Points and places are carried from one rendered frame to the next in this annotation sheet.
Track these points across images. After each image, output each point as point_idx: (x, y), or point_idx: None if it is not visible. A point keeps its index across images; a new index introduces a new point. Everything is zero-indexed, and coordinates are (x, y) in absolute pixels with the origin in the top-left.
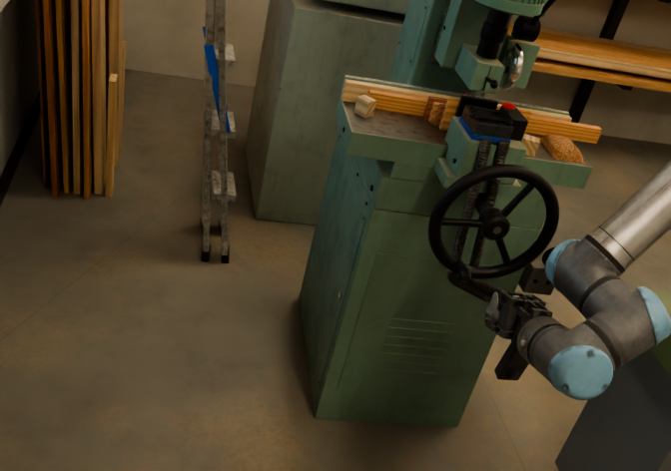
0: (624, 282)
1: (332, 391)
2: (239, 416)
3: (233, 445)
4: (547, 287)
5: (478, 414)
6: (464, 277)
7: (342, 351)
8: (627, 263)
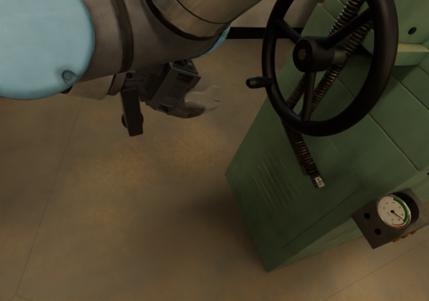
0: None
1: (233, 166)
2: (206, 137)
3: (185, 137)
4: (374, 237)
5: (291, 291)
6: (246, 80)
7: (246, 144)
8: None
